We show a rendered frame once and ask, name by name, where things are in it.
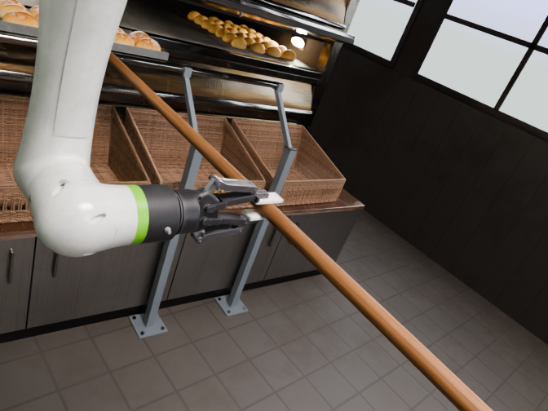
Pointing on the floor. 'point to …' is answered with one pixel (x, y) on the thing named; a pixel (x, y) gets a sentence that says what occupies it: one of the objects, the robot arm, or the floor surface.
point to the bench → (193, 266)
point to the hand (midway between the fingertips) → (262, 205)
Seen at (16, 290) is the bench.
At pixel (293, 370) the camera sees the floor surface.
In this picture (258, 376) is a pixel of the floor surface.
